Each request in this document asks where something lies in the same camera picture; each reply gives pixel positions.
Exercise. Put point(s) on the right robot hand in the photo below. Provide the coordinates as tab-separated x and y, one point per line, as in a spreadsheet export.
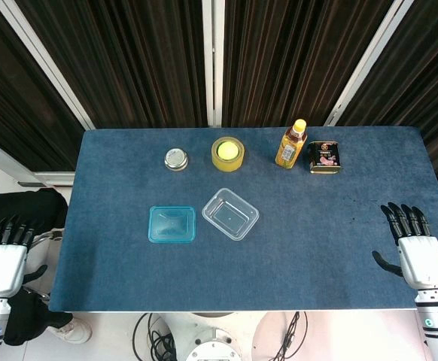
422	259

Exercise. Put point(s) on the small round metal tin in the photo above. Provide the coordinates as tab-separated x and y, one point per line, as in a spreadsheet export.
176	158

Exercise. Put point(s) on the yellow-green tennis ball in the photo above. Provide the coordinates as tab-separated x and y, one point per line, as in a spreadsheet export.
228	150

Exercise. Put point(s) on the metal chair frame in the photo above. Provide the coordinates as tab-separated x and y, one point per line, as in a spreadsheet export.
47	236

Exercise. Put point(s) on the white metal frame post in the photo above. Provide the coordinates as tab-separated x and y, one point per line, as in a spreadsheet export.
49	64
213	64
365	67

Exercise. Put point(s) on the yellow tape roll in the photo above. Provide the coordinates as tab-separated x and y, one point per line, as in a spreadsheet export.
226	164

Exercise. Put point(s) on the blue plastic container lid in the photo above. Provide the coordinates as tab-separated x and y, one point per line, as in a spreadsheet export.
172	225

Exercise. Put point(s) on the blue table cloth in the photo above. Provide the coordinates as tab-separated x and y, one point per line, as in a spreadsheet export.
298	244

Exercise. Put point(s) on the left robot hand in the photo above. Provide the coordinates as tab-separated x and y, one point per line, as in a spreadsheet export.
0	267

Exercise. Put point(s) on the white low frame rail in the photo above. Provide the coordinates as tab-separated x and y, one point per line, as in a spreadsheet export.
8	158

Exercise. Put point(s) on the black luncheon meat can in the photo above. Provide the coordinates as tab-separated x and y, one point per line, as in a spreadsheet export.
325	158

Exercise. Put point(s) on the yellow tea bottle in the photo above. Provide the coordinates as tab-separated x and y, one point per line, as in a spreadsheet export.
288	148

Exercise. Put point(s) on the dark brown pleated curtain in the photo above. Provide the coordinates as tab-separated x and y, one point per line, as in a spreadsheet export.
429	75
12	94
286	56
136	60

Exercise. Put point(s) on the white sneaker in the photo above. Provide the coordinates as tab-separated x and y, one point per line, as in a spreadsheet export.
72	331

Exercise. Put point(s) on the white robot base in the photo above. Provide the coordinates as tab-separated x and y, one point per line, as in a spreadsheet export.
213	347

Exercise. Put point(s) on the clear plastic food container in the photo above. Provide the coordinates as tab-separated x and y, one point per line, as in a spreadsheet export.
230	214

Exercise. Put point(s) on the seated person black clothes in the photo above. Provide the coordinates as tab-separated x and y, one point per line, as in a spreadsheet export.
23	207

